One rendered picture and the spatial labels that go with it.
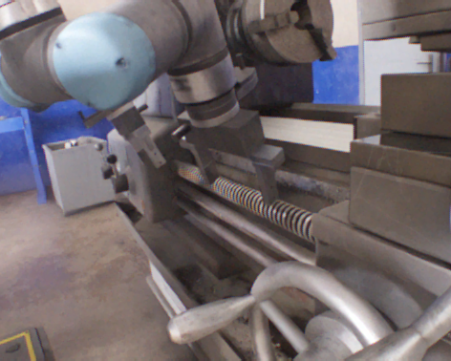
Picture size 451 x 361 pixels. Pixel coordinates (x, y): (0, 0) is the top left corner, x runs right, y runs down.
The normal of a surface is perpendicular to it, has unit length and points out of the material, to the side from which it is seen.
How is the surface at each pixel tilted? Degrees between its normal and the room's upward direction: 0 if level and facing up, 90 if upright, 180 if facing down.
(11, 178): 90
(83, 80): 115
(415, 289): 90
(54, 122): 90
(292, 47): 90
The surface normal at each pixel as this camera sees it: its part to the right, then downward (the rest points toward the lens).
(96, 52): -0.32, 0.66
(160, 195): 0.49, 0.21
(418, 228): -0.87, 0.21
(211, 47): 0.59, 0.37
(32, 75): -0.43, 0.49
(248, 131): 0.74, 0.24
